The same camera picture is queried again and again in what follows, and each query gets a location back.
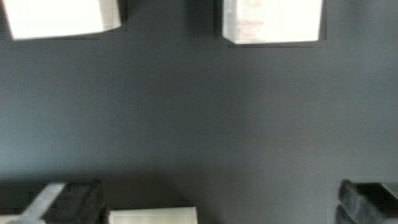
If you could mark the white U-shaped fence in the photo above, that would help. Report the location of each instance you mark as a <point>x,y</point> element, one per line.
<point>180,215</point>

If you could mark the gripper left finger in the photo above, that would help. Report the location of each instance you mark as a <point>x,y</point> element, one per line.
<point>68,204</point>

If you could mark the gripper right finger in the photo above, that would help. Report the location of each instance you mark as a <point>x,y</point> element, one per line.
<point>368,203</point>

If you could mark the white table leg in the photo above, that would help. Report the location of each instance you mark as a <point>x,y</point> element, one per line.
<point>270,21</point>
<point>59,18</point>

